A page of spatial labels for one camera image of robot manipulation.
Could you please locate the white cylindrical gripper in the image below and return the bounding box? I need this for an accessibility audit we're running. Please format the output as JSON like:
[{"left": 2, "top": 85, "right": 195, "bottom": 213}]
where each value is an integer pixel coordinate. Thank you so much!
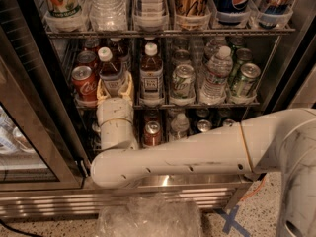
[{"left": 96, "top": 71, "right": 139, "bottom": 150}]

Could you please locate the tea bottle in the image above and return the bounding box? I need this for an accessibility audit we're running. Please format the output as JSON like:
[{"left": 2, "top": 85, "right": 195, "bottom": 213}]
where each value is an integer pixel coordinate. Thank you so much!
[
  {"left": 140, "top": 42, "right": 163, "bottom": 100},
  {"left": 98, "top": 47, "right": 125, "bottom": 97}
]

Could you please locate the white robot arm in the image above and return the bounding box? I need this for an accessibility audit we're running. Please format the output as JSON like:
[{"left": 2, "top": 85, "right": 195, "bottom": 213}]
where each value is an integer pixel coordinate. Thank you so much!
[{"left": 92, "top": 73, "right": 316, "bottom": 237}]

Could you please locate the red can lower shelf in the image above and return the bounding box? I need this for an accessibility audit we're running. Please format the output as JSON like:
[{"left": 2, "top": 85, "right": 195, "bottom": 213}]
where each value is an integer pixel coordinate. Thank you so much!
[{"left": 144, "top": 121, "right": 162, "bottom": 146}]

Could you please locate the water bottle lower shelf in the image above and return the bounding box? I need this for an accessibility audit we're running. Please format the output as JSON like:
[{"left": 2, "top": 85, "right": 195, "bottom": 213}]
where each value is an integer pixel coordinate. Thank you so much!
[{"left": 169, "top": 113, "right": 190, "bottom": 141}]

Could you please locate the clear water bottle top shelf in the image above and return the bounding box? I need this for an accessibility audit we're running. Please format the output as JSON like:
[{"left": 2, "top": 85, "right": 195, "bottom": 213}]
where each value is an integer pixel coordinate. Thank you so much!
[{"left": 89, "top": 0, "right": 127, "bottom": 32}]

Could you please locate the clear water bottle shelf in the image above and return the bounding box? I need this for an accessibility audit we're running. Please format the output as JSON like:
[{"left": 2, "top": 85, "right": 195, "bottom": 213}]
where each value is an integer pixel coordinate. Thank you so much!
[
  {"left": 200, "top": 45, "right": 233, "bottom": 103},
  {"left": 89, "top": 0, "right": 127, "bottom": 32}
]

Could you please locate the left glass fridge door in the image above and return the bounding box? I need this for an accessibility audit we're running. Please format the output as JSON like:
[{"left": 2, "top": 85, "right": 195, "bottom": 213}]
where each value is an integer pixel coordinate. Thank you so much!
[{"left": 0, "top": 0, "right": 91, "bottom": 193}]

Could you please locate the white labelled bottle top shelf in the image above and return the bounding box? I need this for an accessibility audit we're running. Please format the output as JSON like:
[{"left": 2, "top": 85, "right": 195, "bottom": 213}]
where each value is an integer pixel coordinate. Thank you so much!
[{"left": 135, "top": 0, "right": 168, "bottom": 18}]

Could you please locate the dark blue can lower shelf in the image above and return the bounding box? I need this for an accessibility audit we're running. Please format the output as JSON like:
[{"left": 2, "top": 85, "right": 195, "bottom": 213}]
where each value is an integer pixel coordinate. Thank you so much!
[{"left": 197, "top": 119, "right": 212, "bottom": 132}]

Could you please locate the clear water bottle middle shelf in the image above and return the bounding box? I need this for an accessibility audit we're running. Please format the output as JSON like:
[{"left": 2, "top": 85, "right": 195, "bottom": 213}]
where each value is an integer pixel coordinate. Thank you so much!
[{"left": 200, "top": 45, "right": 233, "bottom": 103}]

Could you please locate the green can lower shelf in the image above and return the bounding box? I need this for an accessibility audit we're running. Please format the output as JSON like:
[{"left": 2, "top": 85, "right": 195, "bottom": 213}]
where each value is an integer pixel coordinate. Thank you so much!
[{"left": 222, "top": 118, "right": 236, "bottom": 126}]

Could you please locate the dark bottle top shelf right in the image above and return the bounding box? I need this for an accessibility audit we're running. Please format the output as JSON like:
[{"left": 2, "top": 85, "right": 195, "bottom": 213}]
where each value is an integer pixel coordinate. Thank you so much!
[{"left": 259, "top": 0, "right": 291, "bottom": 29}]

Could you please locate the open right fridge door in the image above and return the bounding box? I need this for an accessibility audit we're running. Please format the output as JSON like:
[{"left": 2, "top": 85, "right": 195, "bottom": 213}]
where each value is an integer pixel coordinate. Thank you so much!
[{"left": 288, "top": 64, "right": 316, "bottom": 109}]

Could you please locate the front red cola can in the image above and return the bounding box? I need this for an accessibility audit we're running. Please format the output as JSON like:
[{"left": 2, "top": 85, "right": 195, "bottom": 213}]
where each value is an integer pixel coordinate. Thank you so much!
[{"left": 71, "top": 66, "right": 97, "bottom": 102}]

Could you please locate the red cola can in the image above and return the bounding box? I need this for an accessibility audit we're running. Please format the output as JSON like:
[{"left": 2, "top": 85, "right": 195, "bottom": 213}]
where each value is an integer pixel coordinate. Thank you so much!
[
  {"left": 71, "top": 66, "right": 97, "bottom": 102},
  {"left": 76, "top": 50, "right": 98, "bottom": 70},
  {"left": 83, "top": 38, "right": 101, "bottom": 52}
]

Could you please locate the front diet lime soda can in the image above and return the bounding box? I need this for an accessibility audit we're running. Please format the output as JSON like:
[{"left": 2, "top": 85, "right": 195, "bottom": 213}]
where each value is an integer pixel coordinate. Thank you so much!
[{"left": 171, "top": 64, "right": 196, "bottom": 99}]

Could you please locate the clear plastic bag on floor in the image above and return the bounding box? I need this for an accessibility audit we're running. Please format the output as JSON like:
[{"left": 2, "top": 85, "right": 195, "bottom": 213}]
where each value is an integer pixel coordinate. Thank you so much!
[{"left": 96, "top": 195, "right": 203, "bottom": 237}]

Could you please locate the green soda can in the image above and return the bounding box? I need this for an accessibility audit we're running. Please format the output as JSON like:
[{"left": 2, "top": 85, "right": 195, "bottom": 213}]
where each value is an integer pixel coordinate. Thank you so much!
[
  {"left": 228, "top": 47, "right": 254, "bottom": 84},
  {"left": 230, "top": 62, "right": 261, "bottom": 97}
]

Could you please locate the front green soda can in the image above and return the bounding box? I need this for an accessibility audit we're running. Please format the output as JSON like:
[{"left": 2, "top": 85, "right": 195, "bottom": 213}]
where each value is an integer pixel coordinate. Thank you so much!
[{"left": 230, "top": 62, "right": 261, "bottom": 97}]

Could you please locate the blue tape cross on floor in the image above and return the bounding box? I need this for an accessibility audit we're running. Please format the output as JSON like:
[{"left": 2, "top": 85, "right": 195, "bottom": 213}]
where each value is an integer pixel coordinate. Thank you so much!
[{"left": 215, "top": 205, "right": 251, "bottom": 237}]

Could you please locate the middle wire shelf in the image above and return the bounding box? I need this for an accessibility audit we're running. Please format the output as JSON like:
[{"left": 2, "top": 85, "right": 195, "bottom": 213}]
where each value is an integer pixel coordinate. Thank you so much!
[{"left": 74, "top": 101, "right": 261, "bottom": 111}]

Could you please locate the wire shelf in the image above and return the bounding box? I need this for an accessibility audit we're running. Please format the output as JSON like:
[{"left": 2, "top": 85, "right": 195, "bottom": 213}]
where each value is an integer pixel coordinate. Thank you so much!
[
  {"left": 74, "top": 101, "right": 261, "bottom": 111},
  {"left": 46, "top": 25, "right": 295, "bottom": 39}
]

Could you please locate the top wire shelf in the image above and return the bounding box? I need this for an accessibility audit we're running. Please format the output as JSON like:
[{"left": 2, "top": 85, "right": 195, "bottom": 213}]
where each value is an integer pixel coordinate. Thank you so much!
[{"left": 46, "top": 25, "right": 295, "bottom": 39}]

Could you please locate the black cable on floor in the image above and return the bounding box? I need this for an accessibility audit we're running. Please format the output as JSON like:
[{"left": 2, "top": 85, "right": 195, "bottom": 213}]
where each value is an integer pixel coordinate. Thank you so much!
[{"left": 0, "top": 218, "right": 43, "bottom": 237}]

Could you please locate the orange cable on floor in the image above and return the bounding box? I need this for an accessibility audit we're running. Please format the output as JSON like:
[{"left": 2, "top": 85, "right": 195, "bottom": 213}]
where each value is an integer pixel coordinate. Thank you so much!
[{"left": 239, "top": 175, "right": 267, "bottom": 203}]

